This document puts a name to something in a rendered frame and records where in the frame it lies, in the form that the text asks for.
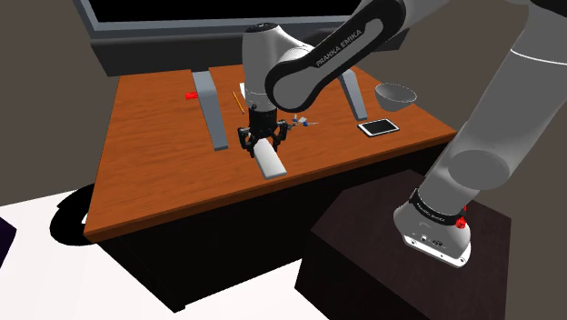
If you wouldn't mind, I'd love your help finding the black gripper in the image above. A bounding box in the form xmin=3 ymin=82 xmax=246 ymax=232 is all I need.
xmin=237 ymin=105 xmax=290 ymax=159

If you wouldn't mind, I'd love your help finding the white rectangular bar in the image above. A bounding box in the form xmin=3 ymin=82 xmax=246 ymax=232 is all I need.
xmin=252 ymin=136 xmax=288 ymax=181

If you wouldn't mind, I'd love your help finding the yellow pencil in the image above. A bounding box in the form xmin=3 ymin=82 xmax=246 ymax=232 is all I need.
xmin=231 ymin=90 xmax=246 ymax=115

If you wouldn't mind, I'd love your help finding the small blue and white object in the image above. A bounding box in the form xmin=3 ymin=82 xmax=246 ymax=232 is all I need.
xmin=287 ymin=114 xmax=320 ymax=131

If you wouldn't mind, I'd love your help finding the grey monitor with two legs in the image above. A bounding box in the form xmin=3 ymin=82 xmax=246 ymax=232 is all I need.
xmin=73 ymin=0 xmax=402 ymax=152

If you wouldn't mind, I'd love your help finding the wooden desk with dark base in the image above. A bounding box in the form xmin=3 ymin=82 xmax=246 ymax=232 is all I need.
xmin=83 ymin=64 xmax=458 ymax=314

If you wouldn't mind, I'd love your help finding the white smartphone with black screen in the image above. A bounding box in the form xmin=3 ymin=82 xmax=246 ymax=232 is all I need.
xmin=357 ymin=117 xmax=402 ymax=139

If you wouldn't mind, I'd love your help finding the grey bowl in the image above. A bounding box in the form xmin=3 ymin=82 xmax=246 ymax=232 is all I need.
xmin=374 ymin=82 xmax=419 ymax=114

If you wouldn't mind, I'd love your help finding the dark robot stand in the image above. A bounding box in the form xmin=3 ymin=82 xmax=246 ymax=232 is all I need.
xmin=293 ymin=168 xmax=513 ymax=320

